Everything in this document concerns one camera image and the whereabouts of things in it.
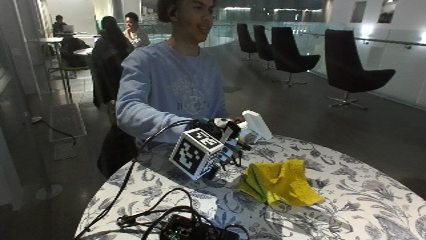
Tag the white plastic bottle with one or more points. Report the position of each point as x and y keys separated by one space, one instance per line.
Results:
x=257 y=125

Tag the white cube with black markers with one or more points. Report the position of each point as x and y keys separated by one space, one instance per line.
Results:
x=195 y=153

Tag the yellow cloth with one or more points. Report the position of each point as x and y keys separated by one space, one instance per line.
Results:
x=284 y=181

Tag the person in light blue sweatshirt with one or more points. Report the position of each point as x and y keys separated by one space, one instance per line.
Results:
x=160 y=86

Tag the black swivel lounge chair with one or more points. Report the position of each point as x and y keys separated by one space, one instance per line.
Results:
x=347 y=66
x=263 y=41
x=288 y=53
x=245 y=38

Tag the black chair back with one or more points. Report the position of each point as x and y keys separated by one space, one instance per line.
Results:
x=116 y=150

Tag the black electronics box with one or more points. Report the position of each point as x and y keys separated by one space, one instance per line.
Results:
x=195 y=230

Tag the white blue floral tablecloth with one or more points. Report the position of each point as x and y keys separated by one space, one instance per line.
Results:
x=355 y=200

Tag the round white cafe table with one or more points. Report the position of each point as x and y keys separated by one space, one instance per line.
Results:
x=84 y=51

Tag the metal handrail on glass railing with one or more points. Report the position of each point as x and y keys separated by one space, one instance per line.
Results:
x=377 y=40

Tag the round metal stand base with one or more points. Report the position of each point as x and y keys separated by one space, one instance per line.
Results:
x=48 y=192

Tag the open laptop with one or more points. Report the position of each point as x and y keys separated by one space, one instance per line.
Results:
x=68 y=28

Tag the tall white bar table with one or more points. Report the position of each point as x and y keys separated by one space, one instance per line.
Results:
x=52 y=40

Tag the dark wall picture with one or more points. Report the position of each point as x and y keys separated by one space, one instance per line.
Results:
x=388 y=11
x=359 y=11

